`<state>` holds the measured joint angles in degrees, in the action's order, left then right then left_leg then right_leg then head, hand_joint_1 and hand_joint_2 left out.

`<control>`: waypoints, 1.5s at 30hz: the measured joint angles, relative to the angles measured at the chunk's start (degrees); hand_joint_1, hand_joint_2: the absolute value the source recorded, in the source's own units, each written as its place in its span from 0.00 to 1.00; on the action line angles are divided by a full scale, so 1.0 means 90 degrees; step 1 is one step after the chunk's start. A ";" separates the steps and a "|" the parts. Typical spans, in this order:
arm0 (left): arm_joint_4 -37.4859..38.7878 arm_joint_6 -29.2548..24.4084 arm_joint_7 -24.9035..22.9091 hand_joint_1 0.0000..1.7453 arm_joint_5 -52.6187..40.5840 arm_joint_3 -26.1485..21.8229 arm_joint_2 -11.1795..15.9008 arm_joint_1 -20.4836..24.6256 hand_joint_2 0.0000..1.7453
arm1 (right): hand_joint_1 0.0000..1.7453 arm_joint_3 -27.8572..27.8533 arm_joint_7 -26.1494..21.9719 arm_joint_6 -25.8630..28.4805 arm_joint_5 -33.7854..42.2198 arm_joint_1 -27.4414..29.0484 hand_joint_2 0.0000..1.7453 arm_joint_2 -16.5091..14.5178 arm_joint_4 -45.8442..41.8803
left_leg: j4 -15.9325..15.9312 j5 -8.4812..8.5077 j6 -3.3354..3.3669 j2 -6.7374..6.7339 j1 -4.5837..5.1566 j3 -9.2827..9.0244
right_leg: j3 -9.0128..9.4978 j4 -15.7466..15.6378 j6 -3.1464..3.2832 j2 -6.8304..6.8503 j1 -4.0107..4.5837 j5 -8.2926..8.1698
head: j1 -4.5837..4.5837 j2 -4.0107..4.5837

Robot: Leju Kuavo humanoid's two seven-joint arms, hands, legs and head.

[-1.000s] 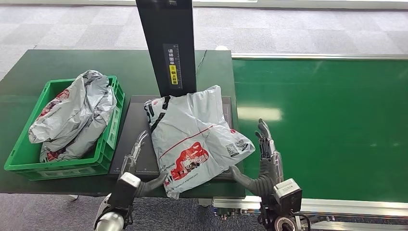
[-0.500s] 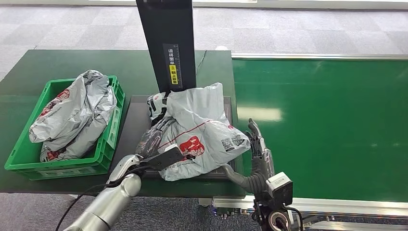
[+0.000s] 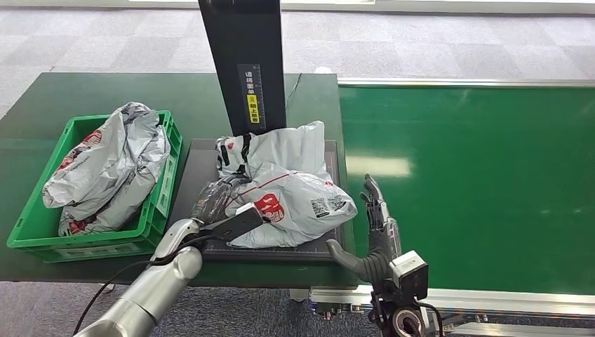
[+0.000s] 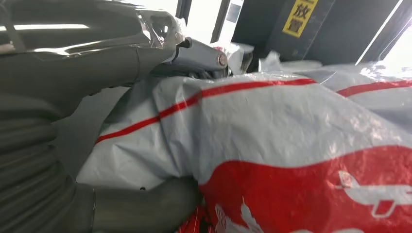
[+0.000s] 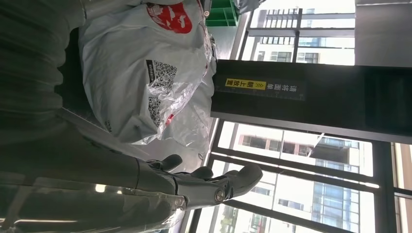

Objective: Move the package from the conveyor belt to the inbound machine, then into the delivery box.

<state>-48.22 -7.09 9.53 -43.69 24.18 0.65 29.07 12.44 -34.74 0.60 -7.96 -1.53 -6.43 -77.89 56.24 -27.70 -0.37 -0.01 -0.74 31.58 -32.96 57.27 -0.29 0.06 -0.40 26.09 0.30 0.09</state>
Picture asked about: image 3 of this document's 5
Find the green plastic crate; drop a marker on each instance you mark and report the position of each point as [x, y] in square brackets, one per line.
[155, 214]

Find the aluminium conveyor side rail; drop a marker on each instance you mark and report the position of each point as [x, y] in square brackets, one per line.
[465, 82]

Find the aluminium conveyor frame with motor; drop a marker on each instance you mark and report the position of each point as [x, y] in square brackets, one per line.
[488, 302]

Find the small white round object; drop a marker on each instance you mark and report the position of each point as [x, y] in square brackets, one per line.
[322, 70]

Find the black scanner base plate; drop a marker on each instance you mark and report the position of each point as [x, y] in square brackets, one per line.
[200, 167]

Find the small crumpled grey courier bag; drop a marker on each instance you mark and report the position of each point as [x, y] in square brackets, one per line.
[116, 209]

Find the large crumpled grey courier bag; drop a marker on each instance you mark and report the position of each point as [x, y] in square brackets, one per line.
[116, 158]

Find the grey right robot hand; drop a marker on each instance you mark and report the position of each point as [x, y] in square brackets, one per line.
[379, 260]

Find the grey courier bag black letters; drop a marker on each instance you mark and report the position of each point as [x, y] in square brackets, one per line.
[297, 195]

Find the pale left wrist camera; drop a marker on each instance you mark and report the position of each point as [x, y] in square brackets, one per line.
[237, 223]

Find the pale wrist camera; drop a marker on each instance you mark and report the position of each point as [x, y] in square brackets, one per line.
[237, 223]
[409, 274]

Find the black scanner column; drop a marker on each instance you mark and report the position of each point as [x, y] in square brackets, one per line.
[246, 46]

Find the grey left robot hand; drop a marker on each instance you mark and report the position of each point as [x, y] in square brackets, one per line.
[214, 200]

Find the yellow warning label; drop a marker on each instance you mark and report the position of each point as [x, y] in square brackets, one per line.
[253, 109]

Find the green conveyor belt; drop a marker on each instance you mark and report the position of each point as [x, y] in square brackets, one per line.
[488, 186]

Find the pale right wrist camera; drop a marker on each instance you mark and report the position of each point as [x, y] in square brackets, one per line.
[409, 274]

